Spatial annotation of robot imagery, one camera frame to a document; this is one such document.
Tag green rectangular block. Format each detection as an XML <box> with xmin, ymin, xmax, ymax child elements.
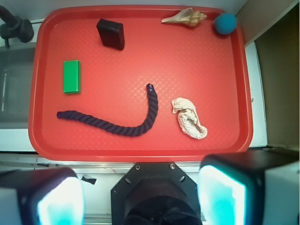
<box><xmin>63</xmin><ymin>60</ymin><xmax>81</xmax><ymax>94</ymax></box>

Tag black clamp knob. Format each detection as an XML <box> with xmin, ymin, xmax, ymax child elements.
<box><xmin>0</xmin><ymin>6</ymin><xmax>34</xmax><ymax>49</ymax></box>

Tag clear plastic bin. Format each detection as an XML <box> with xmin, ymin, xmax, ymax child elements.
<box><xmin>0</xmin><ymin>45</ymin><xmax>35</xmax><ymax>129</ymax></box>

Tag red plastic tray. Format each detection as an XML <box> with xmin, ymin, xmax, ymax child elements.
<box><xmin>29</xmin><ymin>6</ymin><xmax>253</xmax><ymax>162</ymax></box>

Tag beige conch seashell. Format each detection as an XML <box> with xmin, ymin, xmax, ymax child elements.
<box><xmin>161</xmin><ymin>7</ymin><xmax>207</xmax><ymax>27</ymax></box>

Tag black tape scrap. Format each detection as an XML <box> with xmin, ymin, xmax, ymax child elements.
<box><xmin>79</xmin><ymin>174</ymin><xmax>97</xmax><ymax>185</ymax></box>

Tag black rectangular block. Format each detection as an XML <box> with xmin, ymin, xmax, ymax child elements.
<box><xmin>96</xmin><ymin>19</ymin><xmax>125</xmax><ymax>50</ymax></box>

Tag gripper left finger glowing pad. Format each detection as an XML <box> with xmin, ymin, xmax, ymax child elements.
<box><xmin>0</xmin><ymin>167</ymin><xmax>85</xmax><ymax>225</ymax></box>

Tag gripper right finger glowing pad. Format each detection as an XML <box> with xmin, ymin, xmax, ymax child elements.
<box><xmin>197</xmin><ymin>150</ymin><xmax>300</xmax><ymax>225</ymax></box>

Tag blue foam ball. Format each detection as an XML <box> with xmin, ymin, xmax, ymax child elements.
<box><xmin>214</xmin><ymin>13</ymin><xmax>237</xmax><ymax>35</ymax></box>

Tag crumpled white paper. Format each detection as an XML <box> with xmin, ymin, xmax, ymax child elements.
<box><xmin>171</xmin><ymin>97</ymin><xmax>208</xmax><ymax>140</ymax></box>

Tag dark purple rope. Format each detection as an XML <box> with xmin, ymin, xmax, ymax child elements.
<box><xmin>56</xmin><ymin>83</ymin><xmax>159</xmax><ymax>137</ymax></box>

